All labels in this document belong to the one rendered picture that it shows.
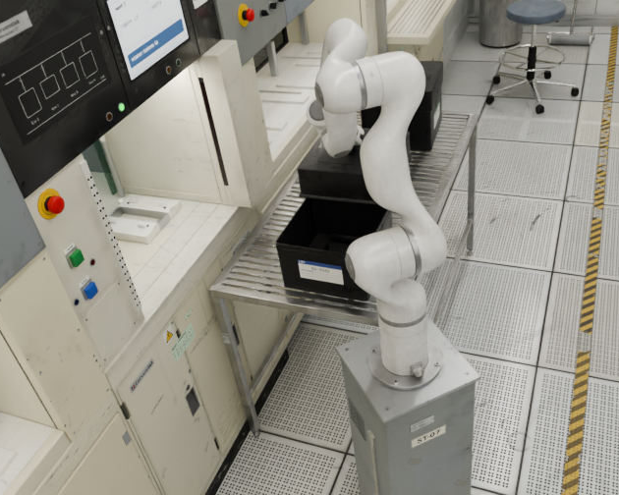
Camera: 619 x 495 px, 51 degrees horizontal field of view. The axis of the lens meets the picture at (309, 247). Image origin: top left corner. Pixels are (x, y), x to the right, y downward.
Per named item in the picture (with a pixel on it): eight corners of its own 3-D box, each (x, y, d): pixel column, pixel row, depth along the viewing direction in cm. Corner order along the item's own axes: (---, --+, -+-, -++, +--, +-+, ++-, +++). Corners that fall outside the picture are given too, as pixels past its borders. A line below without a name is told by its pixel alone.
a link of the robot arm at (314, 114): (354, 134, 181) (342, 105, 184) (340, 119, 169) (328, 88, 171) (327, 146, 183) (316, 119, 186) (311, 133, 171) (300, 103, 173)
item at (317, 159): (389, 206, 193) (386, 168, 185) (298, 196, 204) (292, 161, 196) (413, 156, 214) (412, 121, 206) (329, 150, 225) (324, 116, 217)
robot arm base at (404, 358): (456, 371, 165) (457, 319, 154) (390, 401, 161) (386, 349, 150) (418, 326, 180) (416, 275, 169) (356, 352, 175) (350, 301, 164)
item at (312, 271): (282, 287, 200) (273, 243, 190) (315, 234, 220) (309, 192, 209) (367, 302, 190) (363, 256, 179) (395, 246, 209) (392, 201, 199)
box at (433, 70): (432, 151, 253) (431, 91, 238) (361, 148, 262) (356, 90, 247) (443, 118, 274) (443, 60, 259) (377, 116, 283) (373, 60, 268)
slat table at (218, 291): (403, 477, 228) (392, 322, 182) (252, 436, 250) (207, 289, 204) (473, 252, 320) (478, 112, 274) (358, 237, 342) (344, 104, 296)
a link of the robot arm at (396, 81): (373, 272, 155) (436, 254, 158) (391, 292, 144) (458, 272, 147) (335, 61, 136) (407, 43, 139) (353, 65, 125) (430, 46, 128)
